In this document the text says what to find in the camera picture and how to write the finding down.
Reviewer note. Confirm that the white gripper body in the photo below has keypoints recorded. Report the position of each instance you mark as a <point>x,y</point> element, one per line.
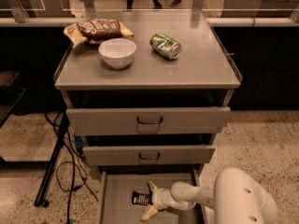
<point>161,198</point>

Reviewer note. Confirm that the black rxbar chocolate wrapper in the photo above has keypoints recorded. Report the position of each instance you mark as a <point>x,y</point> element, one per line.
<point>141,199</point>

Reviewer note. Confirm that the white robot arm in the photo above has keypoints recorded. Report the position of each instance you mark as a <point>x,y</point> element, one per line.
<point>236,198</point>

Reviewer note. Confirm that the grey bottom drawer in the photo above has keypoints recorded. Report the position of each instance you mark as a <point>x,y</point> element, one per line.
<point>115,200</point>

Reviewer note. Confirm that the grey drawer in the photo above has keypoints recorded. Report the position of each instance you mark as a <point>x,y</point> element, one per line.
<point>148,155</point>
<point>115,200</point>
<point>125,121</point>

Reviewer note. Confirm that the grey middle drawer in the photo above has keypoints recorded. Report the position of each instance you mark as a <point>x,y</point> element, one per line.
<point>148,155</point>

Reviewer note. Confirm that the grey top drawer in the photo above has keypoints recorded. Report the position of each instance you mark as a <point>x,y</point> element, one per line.
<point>125,121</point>

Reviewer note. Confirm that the grey drawer cabinet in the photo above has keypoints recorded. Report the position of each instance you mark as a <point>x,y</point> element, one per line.
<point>201,76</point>

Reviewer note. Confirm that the black stand leg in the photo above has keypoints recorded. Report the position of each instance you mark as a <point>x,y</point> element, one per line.
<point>59,130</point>

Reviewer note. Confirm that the white ceramic bowl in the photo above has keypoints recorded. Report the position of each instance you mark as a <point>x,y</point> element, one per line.
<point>117,52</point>

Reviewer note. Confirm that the green soda can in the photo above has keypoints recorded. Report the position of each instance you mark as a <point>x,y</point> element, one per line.
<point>165,46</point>

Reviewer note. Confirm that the brown chip bag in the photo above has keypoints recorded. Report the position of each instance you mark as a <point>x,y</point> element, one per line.
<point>95,31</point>

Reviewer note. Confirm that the dark side table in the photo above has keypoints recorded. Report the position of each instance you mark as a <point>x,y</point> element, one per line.
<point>10,93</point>

